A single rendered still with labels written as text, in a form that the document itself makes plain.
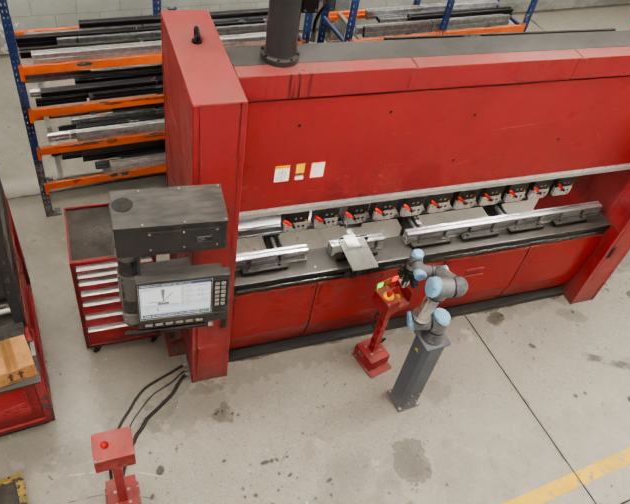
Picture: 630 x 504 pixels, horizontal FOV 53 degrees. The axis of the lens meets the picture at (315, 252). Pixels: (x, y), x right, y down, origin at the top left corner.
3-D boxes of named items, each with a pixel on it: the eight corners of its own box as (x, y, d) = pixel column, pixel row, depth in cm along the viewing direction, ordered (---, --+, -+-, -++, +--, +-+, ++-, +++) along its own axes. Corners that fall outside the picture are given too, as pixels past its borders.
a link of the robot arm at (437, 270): (477, 280, 350) (445, 260, 397) (458, 279, 348) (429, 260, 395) (475, 300, 352) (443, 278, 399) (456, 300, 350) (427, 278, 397)
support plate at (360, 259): (352, 271, 402) (353, 270, 401) (338, 242, 418) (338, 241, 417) (378, 267, 407) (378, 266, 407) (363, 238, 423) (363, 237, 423)
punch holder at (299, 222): (283, 233, 390) (286, 214, 378) (279, 224, 395) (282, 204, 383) (306, 230, 394) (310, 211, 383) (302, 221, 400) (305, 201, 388)
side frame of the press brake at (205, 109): (192, 383, 443) (192, 105, 277) (170, 290, 495) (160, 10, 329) (227, 376, 451) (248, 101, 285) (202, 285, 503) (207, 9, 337)
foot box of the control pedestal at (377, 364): (371, 379, 466) (374, 370, 458) (351, 353, 479) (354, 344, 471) (392, 368, 475) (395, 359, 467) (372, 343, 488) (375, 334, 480)
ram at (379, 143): (228, 221, 367) (235, 104, 309) (225, 211, 372) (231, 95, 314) (633, 169, 462) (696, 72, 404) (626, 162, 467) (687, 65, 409)
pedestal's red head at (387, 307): (384, 317, 423) (390, 300, 410) (370, 300, 431) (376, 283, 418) (407, 306, 432) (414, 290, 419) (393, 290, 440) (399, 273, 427)
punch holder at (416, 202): (400, 217, 415) (406, 198, 403) (395, 208, 420) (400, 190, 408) (420, 214, 420) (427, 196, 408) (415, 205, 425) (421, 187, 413)
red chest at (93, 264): (89, 360, 444) (69, 266, 372) (82, 304, 475) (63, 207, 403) (161, 347, 460) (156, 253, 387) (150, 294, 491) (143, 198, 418)
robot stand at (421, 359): (419, 405, 457) (451, 343, 401) (398, 412, 450) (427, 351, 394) (407, 384, 467) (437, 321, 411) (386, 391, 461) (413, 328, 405)
